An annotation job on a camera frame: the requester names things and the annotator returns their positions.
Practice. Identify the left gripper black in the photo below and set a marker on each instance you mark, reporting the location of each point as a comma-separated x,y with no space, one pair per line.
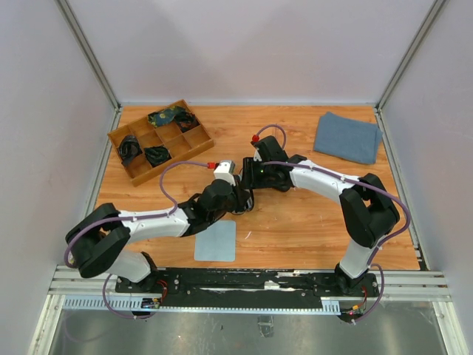
241,196

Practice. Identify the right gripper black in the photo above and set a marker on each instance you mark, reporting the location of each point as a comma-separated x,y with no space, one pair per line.
249,179

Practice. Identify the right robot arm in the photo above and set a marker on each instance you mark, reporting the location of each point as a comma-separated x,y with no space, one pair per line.
368,210

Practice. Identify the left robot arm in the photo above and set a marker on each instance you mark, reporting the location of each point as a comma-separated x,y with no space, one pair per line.
96,245

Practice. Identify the left light blue cloth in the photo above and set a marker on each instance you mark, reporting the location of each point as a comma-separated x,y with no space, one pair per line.
217,243

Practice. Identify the black orange rolled tie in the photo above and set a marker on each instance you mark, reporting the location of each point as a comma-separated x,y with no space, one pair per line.
185,121

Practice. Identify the black dotted rolled tie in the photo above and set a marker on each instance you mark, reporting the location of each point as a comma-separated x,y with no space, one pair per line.
157,155

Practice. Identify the wooden divided organizer tray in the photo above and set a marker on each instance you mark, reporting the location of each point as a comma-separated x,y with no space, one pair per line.
181,145

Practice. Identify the folded blue towel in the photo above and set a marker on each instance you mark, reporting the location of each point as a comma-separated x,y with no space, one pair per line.
348,139

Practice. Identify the blue patterned rolled tie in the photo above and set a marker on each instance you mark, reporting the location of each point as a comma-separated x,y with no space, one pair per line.
164,116

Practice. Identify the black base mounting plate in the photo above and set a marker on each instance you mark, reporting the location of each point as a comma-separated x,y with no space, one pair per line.
248,288

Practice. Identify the black striped rolled tie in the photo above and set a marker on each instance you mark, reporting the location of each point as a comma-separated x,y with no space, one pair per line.
129,149

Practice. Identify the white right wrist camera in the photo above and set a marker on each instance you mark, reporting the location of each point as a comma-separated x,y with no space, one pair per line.
254,141

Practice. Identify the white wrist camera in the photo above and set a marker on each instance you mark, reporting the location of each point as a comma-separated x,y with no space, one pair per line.
254,141
223,170

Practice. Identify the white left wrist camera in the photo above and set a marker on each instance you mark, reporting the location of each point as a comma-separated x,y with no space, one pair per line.
223,170

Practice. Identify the aluminium front rail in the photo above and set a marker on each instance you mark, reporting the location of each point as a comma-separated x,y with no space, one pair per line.
99,293

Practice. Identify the right aluminium frame post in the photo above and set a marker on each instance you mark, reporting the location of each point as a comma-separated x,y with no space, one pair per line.
421,34

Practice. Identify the aluminium frame post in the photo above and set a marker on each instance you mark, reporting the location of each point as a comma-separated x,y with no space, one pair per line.
421,34
80,36

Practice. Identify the left aluminium frame post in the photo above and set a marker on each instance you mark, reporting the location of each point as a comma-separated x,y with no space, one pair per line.
80,36

